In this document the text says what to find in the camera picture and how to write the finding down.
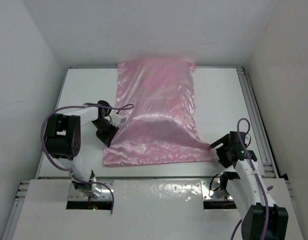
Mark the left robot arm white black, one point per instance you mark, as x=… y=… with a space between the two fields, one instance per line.
x=61 y=140

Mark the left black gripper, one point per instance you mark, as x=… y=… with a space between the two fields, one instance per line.
x=106 y=138

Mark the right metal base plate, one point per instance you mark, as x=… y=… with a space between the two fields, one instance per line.
x=211 y=193

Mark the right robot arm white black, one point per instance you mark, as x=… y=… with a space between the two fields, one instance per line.
x=260 y=216

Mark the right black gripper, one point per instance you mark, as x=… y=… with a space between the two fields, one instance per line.
x=222 y=159

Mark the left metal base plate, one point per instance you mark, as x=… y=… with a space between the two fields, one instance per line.
x=80 y=192

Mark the pink pillowcase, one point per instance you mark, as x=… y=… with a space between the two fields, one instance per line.
x=160 y=128

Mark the metal base plate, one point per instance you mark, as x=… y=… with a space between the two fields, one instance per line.
x=80 y=192
x=211 y=193

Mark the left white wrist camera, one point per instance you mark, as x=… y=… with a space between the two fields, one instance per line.
x=117 y=119

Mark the aluminium table frame rail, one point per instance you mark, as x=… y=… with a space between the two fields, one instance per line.
x=269 y=163

